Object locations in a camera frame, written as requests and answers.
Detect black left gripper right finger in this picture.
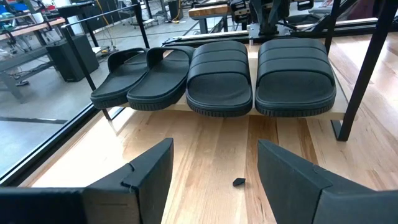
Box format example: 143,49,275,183
257,139,398,224

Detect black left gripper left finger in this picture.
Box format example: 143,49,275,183
0,138,174,224

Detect black rubber slide sandal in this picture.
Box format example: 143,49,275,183
126,45,196,112
254,37,337,118
90,47,150,110
185,40,253,118

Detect black computer tower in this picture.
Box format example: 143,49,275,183
46,33,100,83

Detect wooden table with grey legs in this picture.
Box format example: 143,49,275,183
188,3,233,34

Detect wood top desk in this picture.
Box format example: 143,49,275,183
0,17,67,103

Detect wooden shelf with black frame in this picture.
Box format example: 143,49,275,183
60,0,398,142

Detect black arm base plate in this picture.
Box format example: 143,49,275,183
248,24,299,40

